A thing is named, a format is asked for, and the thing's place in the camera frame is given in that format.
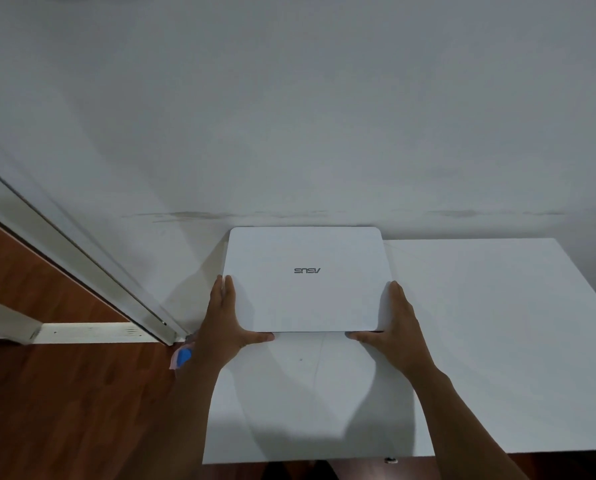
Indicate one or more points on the person's left hand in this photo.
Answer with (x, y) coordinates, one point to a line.
(223, 329)

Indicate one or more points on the person's right hand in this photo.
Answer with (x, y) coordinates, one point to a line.
(400, 334)

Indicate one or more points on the person's right thumb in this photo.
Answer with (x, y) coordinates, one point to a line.
(364, 337)

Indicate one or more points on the person's left thumb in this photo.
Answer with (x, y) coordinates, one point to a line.
(256, 338)

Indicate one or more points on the white laptop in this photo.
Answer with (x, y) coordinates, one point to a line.
(308, 279)

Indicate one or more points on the person's right forearm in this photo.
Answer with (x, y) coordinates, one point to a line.
(458, 424)

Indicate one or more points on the person's left forearm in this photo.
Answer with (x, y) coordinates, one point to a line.
(177, 414)

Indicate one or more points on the white table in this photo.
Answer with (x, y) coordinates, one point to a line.
(428, 354)

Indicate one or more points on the blue and pink object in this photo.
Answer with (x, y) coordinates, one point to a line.
(182, 356)

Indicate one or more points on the white door frame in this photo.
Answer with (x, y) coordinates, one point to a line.
(72, 264)

